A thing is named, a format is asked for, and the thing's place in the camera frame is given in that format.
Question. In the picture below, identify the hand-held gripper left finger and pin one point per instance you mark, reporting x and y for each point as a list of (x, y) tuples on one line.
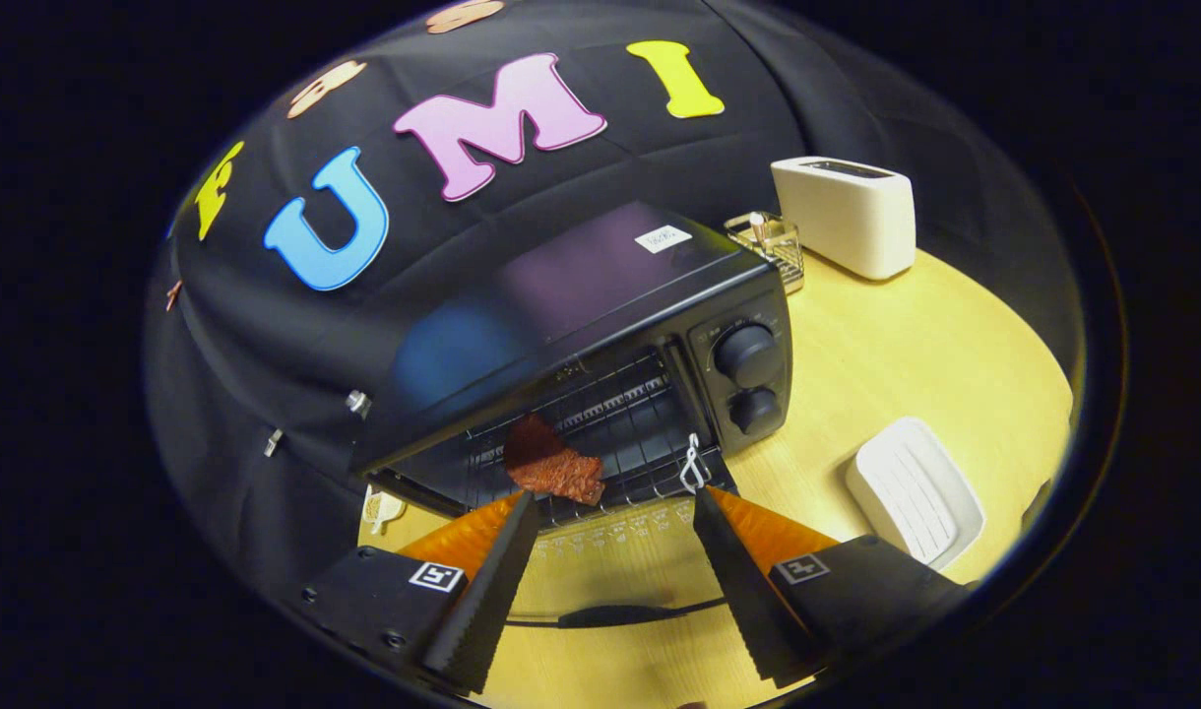
[(487, 596)]

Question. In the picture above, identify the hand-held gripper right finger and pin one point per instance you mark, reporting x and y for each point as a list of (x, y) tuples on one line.
[(743, 591)]

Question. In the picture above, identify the reddish brown meat slice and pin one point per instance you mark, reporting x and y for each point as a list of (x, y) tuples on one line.
[(556, 468)]

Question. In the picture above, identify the black toaster oven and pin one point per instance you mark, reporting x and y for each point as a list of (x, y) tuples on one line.
[(581, 276)]

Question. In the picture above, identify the black oven knob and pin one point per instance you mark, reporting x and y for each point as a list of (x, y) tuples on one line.
[(748, 354), (756, 410)]

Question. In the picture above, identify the white slot toaster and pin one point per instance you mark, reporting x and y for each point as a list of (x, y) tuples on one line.
[(847, 212)]

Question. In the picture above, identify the white divided seasoning tray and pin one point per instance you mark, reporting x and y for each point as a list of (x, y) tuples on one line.
[(379, 507)]

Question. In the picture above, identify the white ribbed dish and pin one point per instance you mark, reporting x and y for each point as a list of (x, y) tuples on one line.
[(916, 492)]

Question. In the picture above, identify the small clear bottle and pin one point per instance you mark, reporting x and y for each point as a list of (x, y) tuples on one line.
[(357, 402)]

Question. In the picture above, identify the silver clip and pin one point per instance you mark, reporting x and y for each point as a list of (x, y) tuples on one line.
[(274, 441)]

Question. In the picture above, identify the black backdrop cloth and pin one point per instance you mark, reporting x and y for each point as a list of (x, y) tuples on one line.
[(266, 345)]

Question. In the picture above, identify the copper clip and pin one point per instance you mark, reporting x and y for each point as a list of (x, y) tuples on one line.
[(172, 293)]

